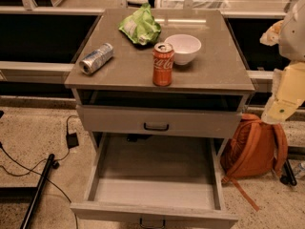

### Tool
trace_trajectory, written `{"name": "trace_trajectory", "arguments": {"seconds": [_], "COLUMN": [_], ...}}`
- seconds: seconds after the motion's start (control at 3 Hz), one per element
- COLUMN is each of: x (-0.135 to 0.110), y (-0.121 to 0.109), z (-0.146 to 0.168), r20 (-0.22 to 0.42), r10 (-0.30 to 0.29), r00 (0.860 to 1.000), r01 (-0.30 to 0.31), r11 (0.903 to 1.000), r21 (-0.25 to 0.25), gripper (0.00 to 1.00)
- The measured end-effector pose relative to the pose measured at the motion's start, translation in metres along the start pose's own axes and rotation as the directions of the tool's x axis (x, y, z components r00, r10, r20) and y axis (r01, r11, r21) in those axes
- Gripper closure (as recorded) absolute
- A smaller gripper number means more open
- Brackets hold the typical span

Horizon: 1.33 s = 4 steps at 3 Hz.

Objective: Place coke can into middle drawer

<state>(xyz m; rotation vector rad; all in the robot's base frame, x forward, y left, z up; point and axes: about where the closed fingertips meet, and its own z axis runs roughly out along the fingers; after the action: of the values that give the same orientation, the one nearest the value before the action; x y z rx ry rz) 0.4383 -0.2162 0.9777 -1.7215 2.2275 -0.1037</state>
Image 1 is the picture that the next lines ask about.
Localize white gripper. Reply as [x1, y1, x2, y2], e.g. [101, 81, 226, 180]
[259, 20, 305, 124]

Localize red Coca-Cola can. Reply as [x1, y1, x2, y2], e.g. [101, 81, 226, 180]
[152, 42, 174, 86]

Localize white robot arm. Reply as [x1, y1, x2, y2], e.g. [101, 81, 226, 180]
[259, 0, 305, 124]

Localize grey drawer cabinet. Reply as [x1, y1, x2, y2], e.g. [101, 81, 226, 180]
[66, 9, 254, 229]

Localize open middle drawer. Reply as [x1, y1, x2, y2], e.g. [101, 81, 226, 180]
[71, 134, 238, 229]

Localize silver can lying sideways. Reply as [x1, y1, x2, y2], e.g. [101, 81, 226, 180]
[79, 43, 114, 75]

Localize closed top drawer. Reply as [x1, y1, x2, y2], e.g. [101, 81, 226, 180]
[76, 105, 241, 138]

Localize orange backpack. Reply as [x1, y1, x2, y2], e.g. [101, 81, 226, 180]
[220, 114, 288, 211]

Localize white bowl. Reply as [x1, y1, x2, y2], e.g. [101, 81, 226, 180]
[165, 34, 202, 66]

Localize black stand foot right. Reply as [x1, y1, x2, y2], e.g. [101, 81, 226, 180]
[280, 160, 297, 186]

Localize green chip bag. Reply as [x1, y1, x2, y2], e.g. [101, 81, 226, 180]
[118, 3, 161, 46]

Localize black power adapter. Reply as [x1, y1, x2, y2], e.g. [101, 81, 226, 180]
[66, 133, 79, 149]

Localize black bar on floor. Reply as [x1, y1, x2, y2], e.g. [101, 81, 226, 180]
[20, 154, 55, 229]

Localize black cable on floor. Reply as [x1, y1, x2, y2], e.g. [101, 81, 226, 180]
[0, 114, 79, 229]

